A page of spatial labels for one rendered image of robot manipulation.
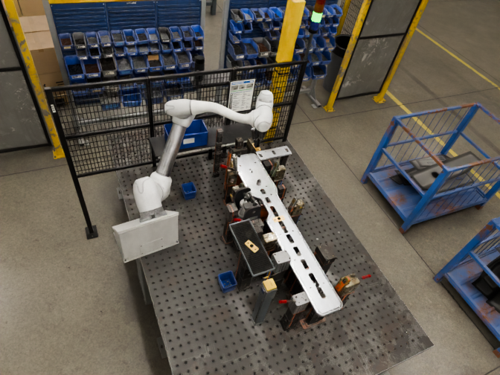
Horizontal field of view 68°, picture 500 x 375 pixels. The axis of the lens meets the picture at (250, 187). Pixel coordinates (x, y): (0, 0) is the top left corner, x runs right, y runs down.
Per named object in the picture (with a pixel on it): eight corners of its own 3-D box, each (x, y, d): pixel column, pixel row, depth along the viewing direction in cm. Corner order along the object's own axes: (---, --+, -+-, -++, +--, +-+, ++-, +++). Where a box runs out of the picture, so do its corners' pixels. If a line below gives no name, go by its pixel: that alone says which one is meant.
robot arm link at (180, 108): (189, 96, 237) (193, 98, 251) (161, 97, 239) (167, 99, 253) (190, 117, 239) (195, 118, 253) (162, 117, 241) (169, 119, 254)
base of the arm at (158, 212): (139, 223, 237) (137, 215, 236) (139, 219, 258) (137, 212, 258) (167, 215, 242) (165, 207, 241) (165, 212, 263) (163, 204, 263)
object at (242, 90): (251, 110, 313) (257, 77, 290) (225, 114, 304) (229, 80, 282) (250, 109, 314) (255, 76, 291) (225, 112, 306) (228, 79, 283)
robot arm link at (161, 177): (138, 199, 262) (149, 195, 284) (158, 207, 262) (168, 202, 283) (174, 94, 250) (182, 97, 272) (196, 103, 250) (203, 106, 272)
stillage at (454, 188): (435, 162, 482) (478, 101, 413) (481, 209, 436) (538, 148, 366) (359, 180, 441) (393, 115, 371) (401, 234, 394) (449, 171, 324)
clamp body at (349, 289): (346, 309, 252) (365, 283, 225) (327, 316, 247) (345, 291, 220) (337, 295, 258) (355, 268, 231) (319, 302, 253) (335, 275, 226)
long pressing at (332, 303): (349, 306, 222) (350, 305, 220) (317, 319, 213) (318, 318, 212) (254, 152, 301) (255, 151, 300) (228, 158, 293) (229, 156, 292)
